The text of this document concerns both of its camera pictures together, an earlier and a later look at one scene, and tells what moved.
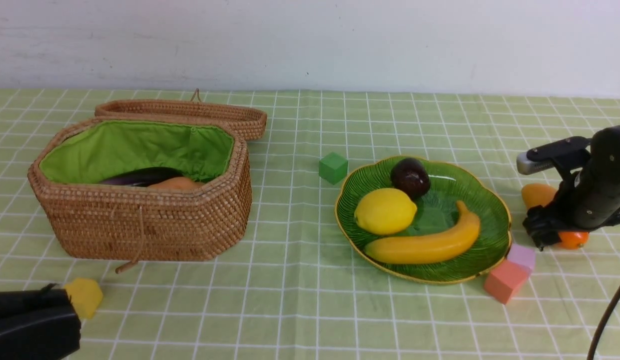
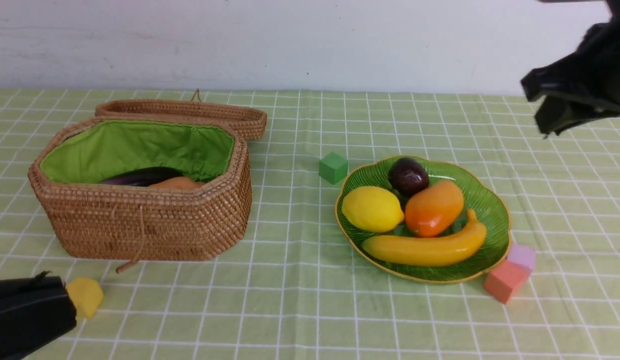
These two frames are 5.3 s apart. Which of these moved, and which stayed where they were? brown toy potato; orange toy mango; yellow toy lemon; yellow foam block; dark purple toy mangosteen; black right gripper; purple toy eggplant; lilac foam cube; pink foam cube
Moved: orange toy mango; black right gripper; yellow toy lemon
Stayed: dark purple toy mangosteen; pink foam cube; brown toy potato; lilac foam cube; purple toy eggplant; yellow foam block
